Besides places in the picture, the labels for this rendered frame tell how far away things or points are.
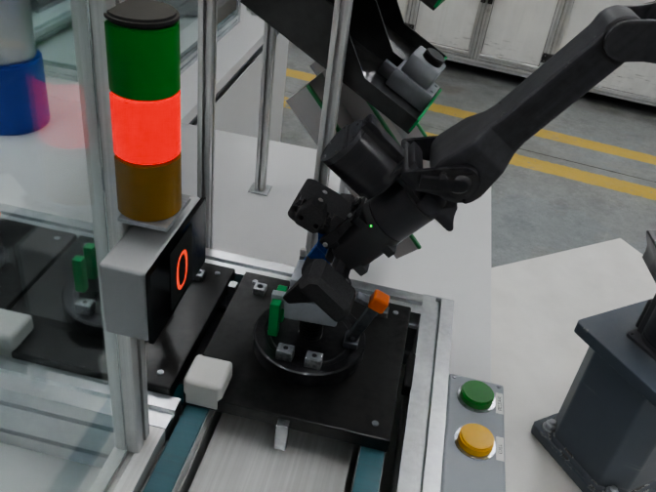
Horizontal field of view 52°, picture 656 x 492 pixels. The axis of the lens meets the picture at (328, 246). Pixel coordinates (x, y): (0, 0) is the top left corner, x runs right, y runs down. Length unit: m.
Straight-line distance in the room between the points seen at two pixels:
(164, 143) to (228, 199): 0.83
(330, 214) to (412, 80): 0.30
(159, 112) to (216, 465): 0.44
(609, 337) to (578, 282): 0.46
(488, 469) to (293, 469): 0.22
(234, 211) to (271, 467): 0.62
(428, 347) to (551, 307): 0.37
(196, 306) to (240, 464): 0.22
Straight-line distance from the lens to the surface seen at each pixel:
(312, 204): 0.69
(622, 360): 0.84
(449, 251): 1.28
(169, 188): 0.53
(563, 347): 1.15
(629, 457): 0.91
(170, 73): 0.49
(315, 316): 0.80
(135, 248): 0.55
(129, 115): 0.50
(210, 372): 0.79
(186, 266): 0.60
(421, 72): 0.94
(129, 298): 0.54
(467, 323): 1.12
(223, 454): 0.81
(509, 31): 4.74
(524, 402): 1.03
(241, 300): 0.92
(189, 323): 0.88
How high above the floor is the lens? 1.56
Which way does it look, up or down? 35 degrees down
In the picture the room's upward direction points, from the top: 8 degrees clockwise
